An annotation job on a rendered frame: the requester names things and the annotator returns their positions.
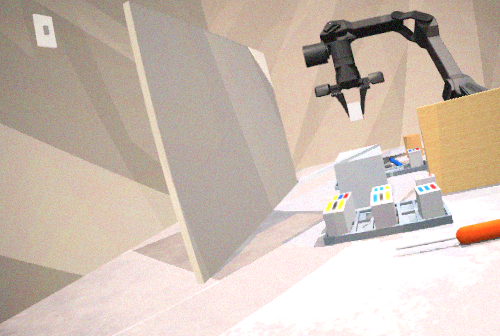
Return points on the orange-handled screwdriver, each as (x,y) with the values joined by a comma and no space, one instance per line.
(467,234)

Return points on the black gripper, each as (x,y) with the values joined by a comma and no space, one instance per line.
(346,72)

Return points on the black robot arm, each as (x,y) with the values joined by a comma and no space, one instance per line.
(337,36)

